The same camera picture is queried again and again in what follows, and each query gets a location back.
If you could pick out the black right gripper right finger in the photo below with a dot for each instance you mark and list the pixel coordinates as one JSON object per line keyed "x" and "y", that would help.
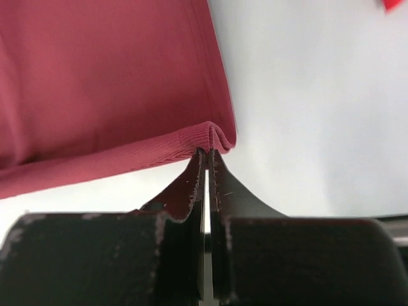
{"x": 263, "y": 257}

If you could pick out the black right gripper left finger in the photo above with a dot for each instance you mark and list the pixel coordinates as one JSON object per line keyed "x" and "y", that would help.
{"x": 150, "y": 256}

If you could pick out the pink garment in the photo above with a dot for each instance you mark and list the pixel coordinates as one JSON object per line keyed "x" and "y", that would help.
{"x": 91, "y": 89}

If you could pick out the red tank top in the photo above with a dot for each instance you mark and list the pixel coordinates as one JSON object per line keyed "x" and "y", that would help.
{"x": 389, "y": 5}

